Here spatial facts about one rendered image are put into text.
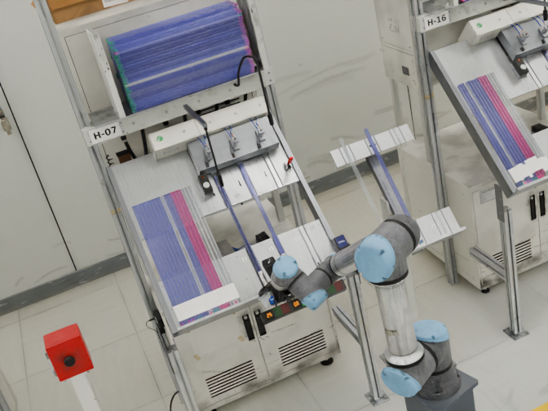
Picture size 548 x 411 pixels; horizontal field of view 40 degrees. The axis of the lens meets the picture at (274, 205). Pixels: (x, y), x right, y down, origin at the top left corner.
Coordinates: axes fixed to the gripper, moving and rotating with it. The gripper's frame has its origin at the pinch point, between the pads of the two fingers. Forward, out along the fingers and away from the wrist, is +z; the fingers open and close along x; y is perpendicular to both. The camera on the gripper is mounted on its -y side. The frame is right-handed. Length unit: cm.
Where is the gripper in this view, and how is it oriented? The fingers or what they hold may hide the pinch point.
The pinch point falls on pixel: (274, 292)
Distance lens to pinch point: 266.6
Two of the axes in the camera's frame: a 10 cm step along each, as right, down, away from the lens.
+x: 9.1, -3.5, 2.3
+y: 4.1, 8.5, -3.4
